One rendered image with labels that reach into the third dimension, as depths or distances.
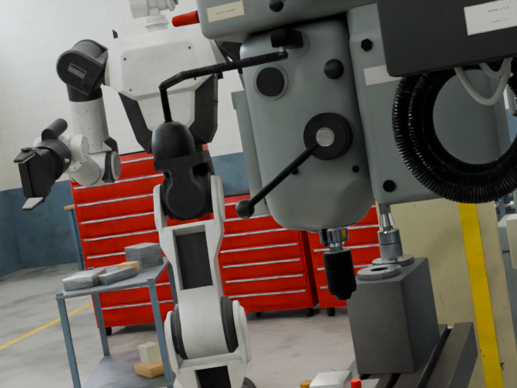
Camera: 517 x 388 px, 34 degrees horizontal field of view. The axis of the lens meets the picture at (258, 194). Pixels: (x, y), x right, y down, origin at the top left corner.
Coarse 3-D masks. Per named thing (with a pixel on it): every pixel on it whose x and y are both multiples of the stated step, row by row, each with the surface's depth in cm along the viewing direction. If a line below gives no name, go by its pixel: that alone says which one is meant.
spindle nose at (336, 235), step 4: (344, 228) 136; (320, 232) 137; (328, 232) 136; (332, 232) 136; (336, 232) 136; (340, 232) 136; (348, 232) 138; (320, 236) 137; (328, 236) 136; (332, 236) 136; (336, 236) 136; (340, 236) 136; (348, 236) 137; (320, 240) 138; (332, 240) 136; (336, 240) 136; (340, 240) 136; (344, 240) 136
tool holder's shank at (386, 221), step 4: (380, 204) 178; (380, 208) 178; (384, 208) 178; (388, 208) 178; (380, 212) 178; (384, 212) 178; (388, 212) 178; (380, 216) 178; (384, 216) 178; (388, 216) 178; (380, 220) 179; (384, 220) 178; (388, 220) 178; (392, 220) 178; (380, 224) 179; (384, 224) 178; (388, 224) 177; (392, 224) 178; (384, 228) 178; (388, 228) 178; (392, 228) 178
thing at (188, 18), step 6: (192, 12) 151; (174, 18) 152; (180, 18) 152; (186, 18) 151; (192, 18) 151; (198, 18) 151; (174, 24) 153; (180, 24) 152; (186, 24) 152; (192, 24) 152
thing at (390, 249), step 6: (384, 240) 177; (390, 240) 177; (396, 240) 177; (384, 246) 178; (390, 246) 177; (396, 246) 177; (384, 252) 178; (390, 252) 177; (396, 252) 177; (402, 252) 179; (384, 258) 178; (390, 258) 177; (396, 258) 177
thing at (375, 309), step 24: (384, 264) 176; (408, 264) 176; (360, 288) 167; (384, 288) 164; (408, 288) 167; (360, 312) 167; (384, 312) 165; (408, 312) 165; (432, 312) 181; (360, 336) 168; (384, 336) 166; (408, 336) 164; (432, 336) 178; (360, 360) 169; (384, 360) 167; (408, 360) 164
